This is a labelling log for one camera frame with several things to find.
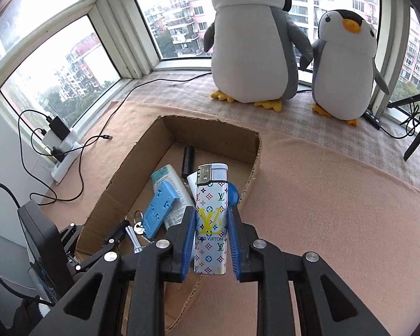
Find keys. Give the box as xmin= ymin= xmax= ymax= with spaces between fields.
xmin=125 ymin=210 xmax=151 ymax=253

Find cardboard box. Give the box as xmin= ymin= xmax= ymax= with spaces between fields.
xmin=57 ymin=115 xmax=262 ymax=335

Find patterned white lighter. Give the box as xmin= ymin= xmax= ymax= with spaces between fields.
xmin=193 ymin=163 xmax=229 ymax=275

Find blue folding phone stand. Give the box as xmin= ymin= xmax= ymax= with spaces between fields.
xmin=143 ymin=181 xmax=180 ymax=240

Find white lotion tube blue cap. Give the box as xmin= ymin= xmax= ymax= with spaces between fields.
xmin=151 ymin=165 xmax=195 ymax=229

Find black cylinder case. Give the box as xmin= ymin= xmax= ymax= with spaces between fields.
xmin=181 ymin=146 xmax=195 ymax=179

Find white wall charger plug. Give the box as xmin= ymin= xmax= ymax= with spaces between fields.
xmin=186 ymin=171 xmax=197 ymax=200

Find white power strip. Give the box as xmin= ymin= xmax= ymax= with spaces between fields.
xmin=51 ymin=130 xmax=82 ymax=184

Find white power adapter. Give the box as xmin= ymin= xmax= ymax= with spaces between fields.
xmin=42 ymin=130 xmax=62 ymax=148

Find black power adapter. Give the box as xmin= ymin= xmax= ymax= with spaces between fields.
xmin=49 ymin=116 xmax=70 ymax=141

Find pink felt mat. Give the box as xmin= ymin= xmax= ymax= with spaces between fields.
xmin=43 ymin=101 xmax=420 ymax=335

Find black USB hub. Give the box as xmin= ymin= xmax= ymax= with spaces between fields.
xmin=362 ymin=110 xmax=382 ymax=130

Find small grey penguin plush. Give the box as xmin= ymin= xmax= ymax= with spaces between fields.
xmin=300 ymin=9 xmax=390 ymax=127

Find large grey penguin plush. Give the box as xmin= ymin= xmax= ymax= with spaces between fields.
xmin=204 ymin=0 xmax=313 ymax=112

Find black tripod stand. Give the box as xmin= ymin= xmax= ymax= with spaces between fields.
xmin=387 ymin=93 xmax=420 ymax=161

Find black USB cable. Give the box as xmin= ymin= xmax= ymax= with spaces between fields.
xmin=18 ymin=108 xmax=113 ymax=206

